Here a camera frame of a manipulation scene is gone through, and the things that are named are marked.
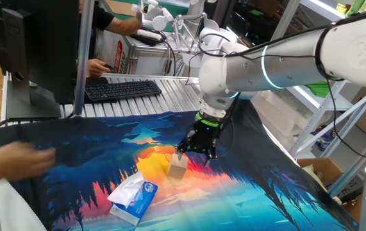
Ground brown cardboard box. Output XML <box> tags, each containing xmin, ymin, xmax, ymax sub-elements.
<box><xmin>296</xmin><ymin>157</ymin><xmax>363</xmax><ymax>225</ymax></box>

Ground person left forearm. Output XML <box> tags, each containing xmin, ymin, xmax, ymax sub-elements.
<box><xmin>105</xmin><ymin>16</ymin><xmax>142</xmax><ymax>36</ymax></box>

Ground blue tissue pack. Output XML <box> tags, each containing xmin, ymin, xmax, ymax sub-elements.
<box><xmin>106</xmin><ymin>171</ymin><xmax>159</xmax><ymax>227</ymax></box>

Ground white foam blocks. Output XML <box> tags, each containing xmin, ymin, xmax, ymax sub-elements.
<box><xmin>251</xmin><ymin>91</ymin><xmax>312</xmax><ymax>151</ymax></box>

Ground white cylindrical handle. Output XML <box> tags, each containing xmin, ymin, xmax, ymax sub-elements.
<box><xmin>137</xmin><ymin>29</ymin><xmax>163</xmax><ymax>41</ymax></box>

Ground black keyboard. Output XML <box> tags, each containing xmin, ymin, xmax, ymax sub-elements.
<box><xmin>84</xmin><ymin>80</ymin><xmax>163</xmax><ymax>103</ymax></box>

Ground white metal shelf rack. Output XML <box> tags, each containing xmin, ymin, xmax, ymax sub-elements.
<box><xmin>270</xmin><ymin>0</ymin><xmax>366</xmax><ymax>196</ymax></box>

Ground green cloth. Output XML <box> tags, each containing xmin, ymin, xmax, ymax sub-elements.
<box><xmin>306</xmin><ymin>82</ymin><xmax>331</xmax><ymax>99</ymax></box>

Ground green bottle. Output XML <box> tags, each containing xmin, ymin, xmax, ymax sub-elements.
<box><xmin>345</xmin><ymin>0</ymin><xmax>366</xmax><ymax>19</ymax></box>

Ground person in black shirt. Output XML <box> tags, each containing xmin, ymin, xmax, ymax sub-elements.
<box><xmin>78</xmin><ymin>0</ymin><xmax>115</xmax><ymax>62</ymax></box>

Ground colourful sunset forest tablecloth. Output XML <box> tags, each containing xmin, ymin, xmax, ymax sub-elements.
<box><xmin>0</xmin><ymin>101</ymin><xmax>360</xmax><ymax>231</ymax></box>

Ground brown cardboard sheet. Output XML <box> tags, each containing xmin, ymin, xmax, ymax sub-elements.
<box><xmin>104</xmin><ymin>0</ymin><xmax>138</xmax><ymax>17</ymax></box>

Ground green mat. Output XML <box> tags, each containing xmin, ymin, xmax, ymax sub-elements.
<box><xmin>118</xmin><ymin>0</ymin><xmax>190</xmax><ymax>33</ymax></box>

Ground white haptic control device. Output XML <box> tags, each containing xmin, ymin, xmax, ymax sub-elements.
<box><xmin>131</xmin><ymin>0</ymin><xmax>240</xmax><ymax>70</ymax></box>

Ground person right hand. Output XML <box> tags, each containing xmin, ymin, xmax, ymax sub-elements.
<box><xmin>87</xmin><ymin>58</ymin><xmax>110</xmax><ymax>79</ymax></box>

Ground small wooden block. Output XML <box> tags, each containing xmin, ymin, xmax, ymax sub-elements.
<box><xmin>167</xmin><ymin>153</ymin><xmax>189</xmax><ymax>180</ymax></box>

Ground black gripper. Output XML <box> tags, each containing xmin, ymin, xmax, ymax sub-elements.
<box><xmin>175</xmin><ymin>121</ymin><xmax>219</xmax><ymax>167</ymax></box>

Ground black box device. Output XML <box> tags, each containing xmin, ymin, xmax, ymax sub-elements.
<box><xmin>325</xmin><ymin>175</ymin><xmax>365</xmax><ymax>200</ymax></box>

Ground grey cylindrical column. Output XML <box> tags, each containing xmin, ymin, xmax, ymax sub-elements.
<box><xmin>185</xmin><ymin>0</ymin><xmax>206</xmax><ymax>20</ymax></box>

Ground bystander bare hand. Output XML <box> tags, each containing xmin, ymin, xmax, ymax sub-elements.
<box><xmin>0</xmin><ymin>141</ymin><xmax>57</xmax><ymax>182</ymax></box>

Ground silver ribbed metal case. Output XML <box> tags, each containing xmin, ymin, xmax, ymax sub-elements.
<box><xmin>94</xmin><ymin>30</ymin><xmax>203</xmax><ymax>78</ymax></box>

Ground black monitor with stand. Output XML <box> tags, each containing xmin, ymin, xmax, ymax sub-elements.
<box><xmin>0</xmin><ymin>0</ymin><xmax>80</xmax><ymax>120</ymax></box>

